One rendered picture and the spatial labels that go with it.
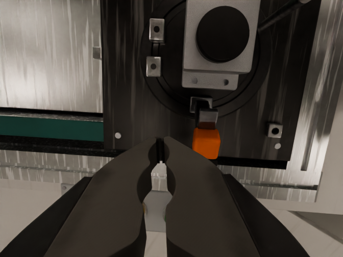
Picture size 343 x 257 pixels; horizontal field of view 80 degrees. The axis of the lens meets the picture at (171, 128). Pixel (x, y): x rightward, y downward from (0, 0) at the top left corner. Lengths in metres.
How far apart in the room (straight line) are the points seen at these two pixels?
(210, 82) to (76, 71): 0.23
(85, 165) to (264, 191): 0.25
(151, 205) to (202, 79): 0.21
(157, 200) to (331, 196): 0.33
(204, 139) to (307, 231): 0.40
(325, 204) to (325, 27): 0.32
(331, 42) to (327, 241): 0.38
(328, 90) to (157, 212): 0.27
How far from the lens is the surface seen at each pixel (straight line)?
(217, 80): 0.17
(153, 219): 0.33
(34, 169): 0.36
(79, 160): 0.32
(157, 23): 0.22
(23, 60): 0.39
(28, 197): 0.53
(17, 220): 0.58
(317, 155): 0.33
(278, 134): 0.27
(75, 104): 0.35
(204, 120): 0.16
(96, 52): 0.28
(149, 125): 0.26
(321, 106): 0.31
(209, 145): 0.16
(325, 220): 1.77
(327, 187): 0.49
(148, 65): 0.22
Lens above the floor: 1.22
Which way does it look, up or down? 76 degrees down
